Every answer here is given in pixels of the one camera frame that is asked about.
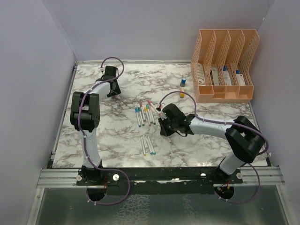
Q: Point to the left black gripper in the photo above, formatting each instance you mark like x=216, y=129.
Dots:
x=116, y=91

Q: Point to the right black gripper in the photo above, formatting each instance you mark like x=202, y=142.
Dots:
x=163, y=131

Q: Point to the light blue cap marker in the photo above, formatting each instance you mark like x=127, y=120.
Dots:
x=151, y=144

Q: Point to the brown cap marker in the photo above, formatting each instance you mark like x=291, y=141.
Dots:
x=143, y=113

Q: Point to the green cap marker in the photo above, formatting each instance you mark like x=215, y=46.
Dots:
x=143, y=146
x=141, y=116

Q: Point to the pink cap marker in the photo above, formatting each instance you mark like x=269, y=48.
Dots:
x=154, y=108

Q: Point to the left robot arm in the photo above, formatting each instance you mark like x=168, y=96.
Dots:
x=85, y=117

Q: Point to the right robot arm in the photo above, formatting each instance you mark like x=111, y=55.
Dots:
x=242, y=136

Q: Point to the blue cap left marker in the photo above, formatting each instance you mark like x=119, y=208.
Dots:
x=137, y=117

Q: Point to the yellow grey square stamp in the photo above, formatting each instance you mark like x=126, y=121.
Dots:
x=182, y=94

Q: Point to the blue grey round stamp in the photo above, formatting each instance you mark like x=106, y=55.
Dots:
x=183, y=82

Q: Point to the peach plastic file organizer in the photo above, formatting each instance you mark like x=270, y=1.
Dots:
x=228, y=51

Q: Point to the white box in organizer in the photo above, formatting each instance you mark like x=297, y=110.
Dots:
x=240, y=78

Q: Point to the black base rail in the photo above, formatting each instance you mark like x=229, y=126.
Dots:
x=154, y=180

